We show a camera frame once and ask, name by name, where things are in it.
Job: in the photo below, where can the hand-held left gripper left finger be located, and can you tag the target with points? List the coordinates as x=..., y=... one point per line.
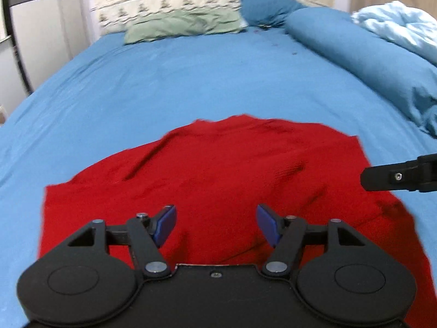
x=166, y=221

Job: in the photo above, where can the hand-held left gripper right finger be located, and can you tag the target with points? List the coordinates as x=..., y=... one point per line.
x=267, y=221

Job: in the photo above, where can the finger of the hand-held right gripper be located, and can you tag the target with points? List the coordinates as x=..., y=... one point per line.
x=392, y=177

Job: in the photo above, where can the red knitted sweater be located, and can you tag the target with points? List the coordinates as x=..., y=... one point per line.
x=218, y=184

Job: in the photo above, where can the blue bolster pillow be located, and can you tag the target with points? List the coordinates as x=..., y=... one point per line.
x=368, y=58

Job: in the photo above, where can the blue bed sheet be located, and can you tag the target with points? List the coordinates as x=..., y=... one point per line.
x=153, y=85

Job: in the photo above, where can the light blue duvet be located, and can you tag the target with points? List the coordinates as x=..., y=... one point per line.
x=399, y=25

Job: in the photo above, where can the green pillow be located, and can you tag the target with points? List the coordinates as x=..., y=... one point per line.
x=182, y=24

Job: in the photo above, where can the dark blue pillow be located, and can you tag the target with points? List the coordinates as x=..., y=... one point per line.
x=268, y=5

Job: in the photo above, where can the cream quilted patterned pillow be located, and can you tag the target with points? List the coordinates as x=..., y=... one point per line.
x=164, y=5

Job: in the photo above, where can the white wardrobe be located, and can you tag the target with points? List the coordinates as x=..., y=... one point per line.
x=32, y=34

